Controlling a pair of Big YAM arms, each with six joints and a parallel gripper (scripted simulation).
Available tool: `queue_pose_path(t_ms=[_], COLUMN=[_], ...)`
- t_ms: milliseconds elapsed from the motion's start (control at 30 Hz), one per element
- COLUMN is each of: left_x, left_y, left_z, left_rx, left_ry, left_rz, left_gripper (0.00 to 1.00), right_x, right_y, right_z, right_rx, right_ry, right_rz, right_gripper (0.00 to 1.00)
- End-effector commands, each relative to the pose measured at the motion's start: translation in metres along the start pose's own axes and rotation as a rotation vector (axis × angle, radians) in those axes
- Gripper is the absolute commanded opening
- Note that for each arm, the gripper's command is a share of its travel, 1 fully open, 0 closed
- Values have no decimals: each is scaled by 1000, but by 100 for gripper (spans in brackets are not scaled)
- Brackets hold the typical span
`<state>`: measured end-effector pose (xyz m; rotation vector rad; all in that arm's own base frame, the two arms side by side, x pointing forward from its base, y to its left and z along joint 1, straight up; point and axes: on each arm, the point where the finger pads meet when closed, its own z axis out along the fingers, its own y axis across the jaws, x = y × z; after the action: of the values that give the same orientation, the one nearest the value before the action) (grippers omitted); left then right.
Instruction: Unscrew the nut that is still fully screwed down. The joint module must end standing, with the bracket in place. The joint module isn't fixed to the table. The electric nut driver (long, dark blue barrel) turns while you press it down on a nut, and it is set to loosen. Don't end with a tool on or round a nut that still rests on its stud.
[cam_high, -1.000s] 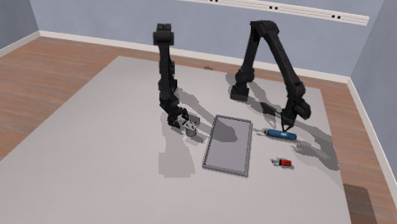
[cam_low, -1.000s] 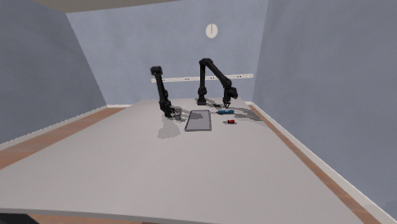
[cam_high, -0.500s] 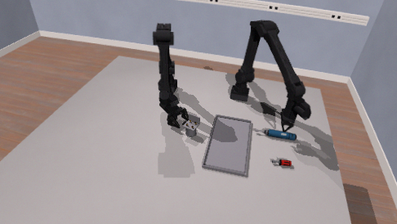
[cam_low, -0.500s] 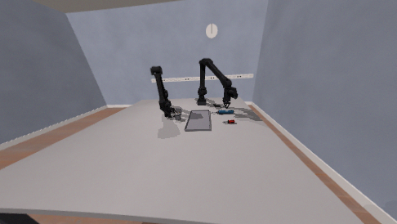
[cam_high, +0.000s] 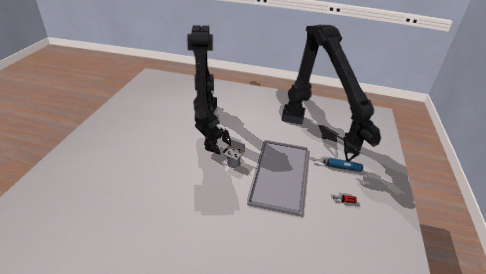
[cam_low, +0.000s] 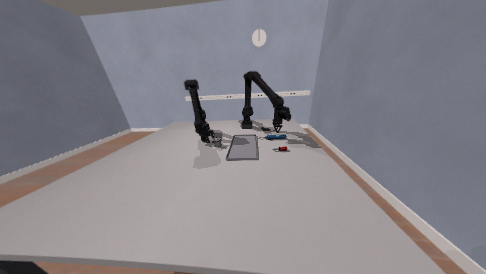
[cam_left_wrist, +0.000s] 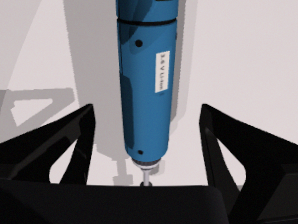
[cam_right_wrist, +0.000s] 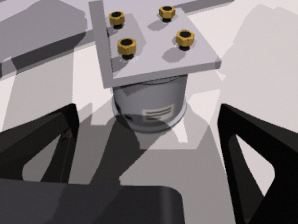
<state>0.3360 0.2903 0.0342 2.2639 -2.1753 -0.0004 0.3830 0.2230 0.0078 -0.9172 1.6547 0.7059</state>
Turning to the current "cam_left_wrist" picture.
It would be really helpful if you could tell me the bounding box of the dark blue nut driver barrel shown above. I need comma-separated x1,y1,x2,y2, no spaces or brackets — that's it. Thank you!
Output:
116,0,179,186

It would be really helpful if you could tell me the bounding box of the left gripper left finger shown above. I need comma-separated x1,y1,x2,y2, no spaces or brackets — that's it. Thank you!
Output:
0,104,96,185

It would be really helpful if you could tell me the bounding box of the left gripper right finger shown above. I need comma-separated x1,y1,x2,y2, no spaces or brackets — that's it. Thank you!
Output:
199,104,298,224

